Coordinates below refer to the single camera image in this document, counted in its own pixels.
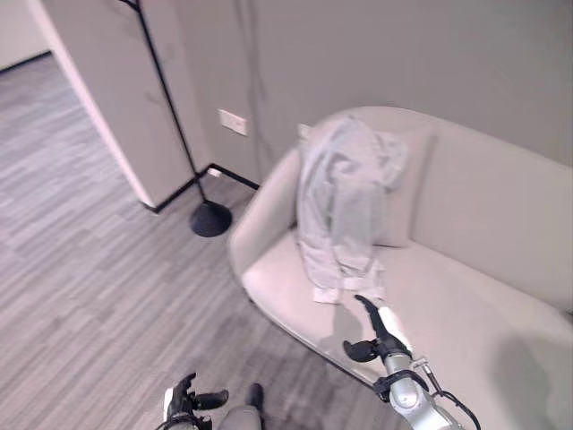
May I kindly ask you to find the silver robot leg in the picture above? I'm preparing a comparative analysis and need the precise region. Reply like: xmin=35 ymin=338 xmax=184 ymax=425
xmin=218 ymin=404 xmax=263 ymax=430

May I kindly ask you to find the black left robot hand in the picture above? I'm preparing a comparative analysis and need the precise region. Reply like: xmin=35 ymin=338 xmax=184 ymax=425
xmin=163 ymin=372 xmax=229 ymax=418

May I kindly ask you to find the white wall socket plate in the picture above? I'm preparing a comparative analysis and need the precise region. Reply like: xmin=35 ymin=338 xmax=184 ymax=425
xmin=218 ymin=108 xmax=249 ymax=136

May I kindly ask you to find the cream sofa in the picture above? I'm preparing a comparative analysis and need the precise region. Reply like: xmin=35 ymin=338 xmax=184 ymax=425
xmin=227 ymin=105 xmax=573 ymax=430

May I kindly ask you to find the dark robot foot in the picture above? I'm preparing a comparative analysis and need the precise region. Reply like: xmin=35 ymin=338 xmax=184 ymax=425
xmin=247 ymin=383 xmax=265 ymax=411

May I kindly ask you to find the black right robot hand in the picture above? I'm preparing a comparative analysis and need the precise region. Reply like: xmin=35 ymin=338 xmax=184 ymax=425
xmin=342 ymin=294 xmax=414 ymax=363

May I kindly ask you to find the cream sofa cushion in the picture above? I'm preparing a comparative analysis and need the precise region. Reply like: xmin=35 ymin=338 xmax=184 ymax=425
xmin=371 ymin=125 xmax=438 ymax=249

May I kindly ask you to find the light grey garment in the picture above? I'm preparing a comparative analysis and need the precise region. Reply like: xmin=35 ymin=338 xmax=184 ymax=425
xmin=295 ymin=114 xmax=411 ymax=305

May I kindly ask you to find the black coat rack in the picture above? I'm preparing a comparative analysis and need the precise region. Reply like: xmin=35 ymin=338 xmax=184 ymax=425
xmin=116 ymin=0 xmax=234 ymax=238

